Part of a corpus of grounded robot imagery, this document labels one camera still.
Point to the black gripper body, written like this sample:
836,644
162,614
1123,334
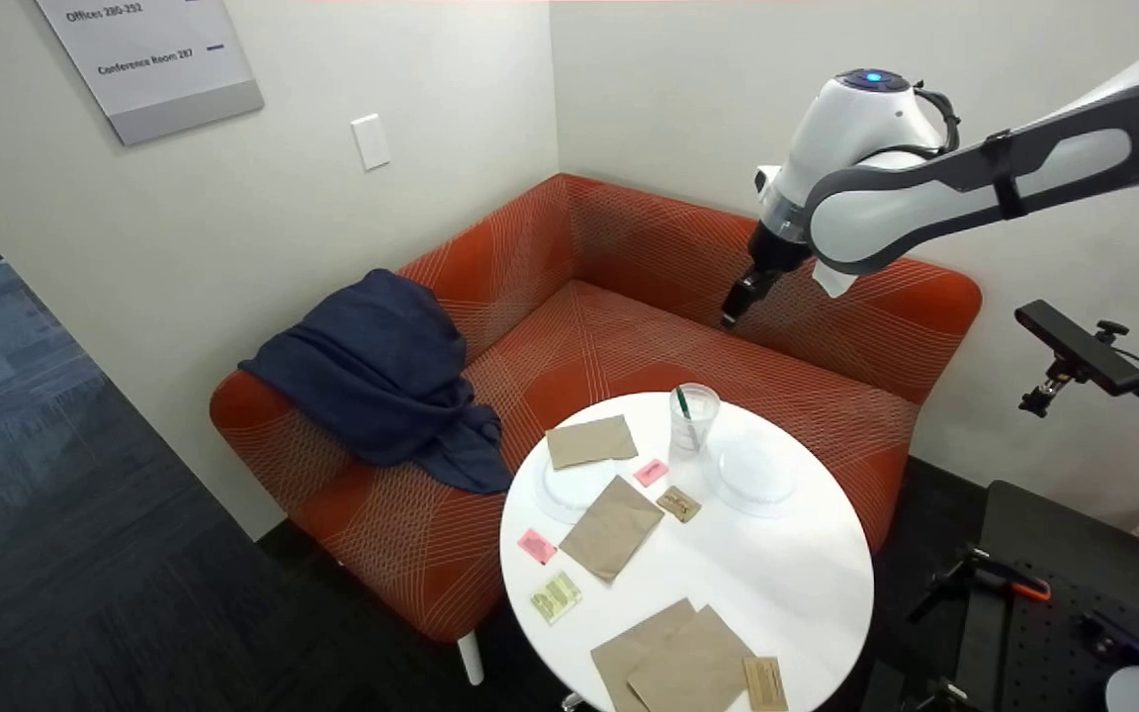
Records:
768,262

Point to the clear plastic measuring cup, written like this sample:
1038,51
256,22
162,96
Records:
694,427

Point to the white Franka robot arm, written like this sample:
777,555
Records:
939,200

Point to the orange patterned sofa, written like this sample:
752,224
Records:
595,329

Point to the pink sweetener packet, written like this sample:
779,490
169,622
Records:
534,548
649,470

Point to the brown sugar packet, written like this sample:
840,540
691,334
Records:
677,505

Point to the clear plastic lid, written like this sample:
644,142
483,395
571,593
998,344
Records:
571,486

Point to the small brown cardboard square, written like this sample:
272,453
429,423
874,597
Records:
609,527

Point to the large brown paper napkin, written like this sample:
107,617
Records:
633,634

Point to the yellow sweetener packets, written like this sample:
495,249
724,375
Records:
555,597

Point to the dark blue jacket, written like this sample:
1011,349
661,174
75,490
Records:
377,369

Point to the large brown cardboard square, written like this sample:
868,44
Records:
694,672

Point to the small brown paper napkin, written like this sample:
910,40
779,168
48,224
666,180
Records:
764,685

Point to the black perforated robot table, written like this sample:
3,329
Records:
1087,580

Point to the light wrist camera box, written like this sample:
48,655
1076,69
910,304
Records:
836,279

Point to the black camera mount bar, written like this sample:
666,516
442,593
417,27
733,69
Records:
1087,349

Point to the white wall plate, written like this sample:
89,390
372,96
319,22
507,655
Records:
371,138

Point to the grey wall sign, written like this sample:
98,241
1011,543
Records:
157,59

